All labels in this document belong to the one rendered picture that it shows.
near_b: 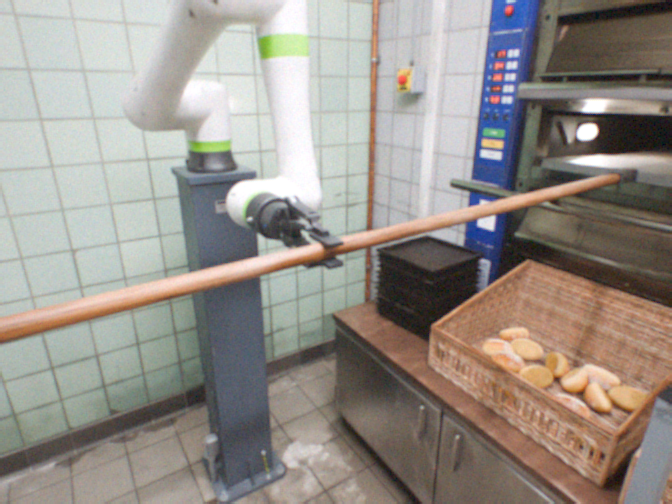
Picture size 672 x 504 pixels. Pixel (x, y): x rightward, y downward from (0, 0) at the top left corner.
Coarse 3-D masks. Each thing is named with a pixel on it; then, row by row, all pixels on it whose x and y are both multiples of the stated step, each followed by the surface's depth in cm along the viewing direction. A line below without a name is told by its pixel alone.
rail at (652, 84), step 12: (528, 84) 129; (540, 84) 126; (552, 84) 123; (564, 84) 120; (576, 84) 117; (588, 84) 115; (600, 84) 112; (612, 84) 110; (624, 84) 108; (636, 84) 106; (648, 84) 104; (660, 84) 102
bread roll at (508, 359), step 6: (492, 354) 139; (498, 354) 137; (504, 354) 136; (510, 354) 136; (516, 354) 136; (498, 360) 136; (504, 360) 135; (510, 360) 135; (516, 360) 135; (522, 360) 135; (504, 366) 135; (510, 366) 134; (516, 366) 134; (522, 366) 135; (516, 372) 135
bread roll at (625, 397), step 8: (608, 392) 122; (616, 392) 120; (624, 392) 120; (632, 392) 119; (640, 392) 118; (616, 400) 120; (624, 400) 119; (632, 400) 118; (640, 400) 118; (624, 408) 119; (632, 408) 118
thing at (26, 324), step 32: (544, 192) 101; (576, 192) 108; (416, 224) 81; (448, 224) 86; (288, 256) 68; (320, 256) 71; (128, 288) 57; (160, 288) 58; (192, 288) 60; (0, 320) 50; (32, 320) 51; (64, 320) 53
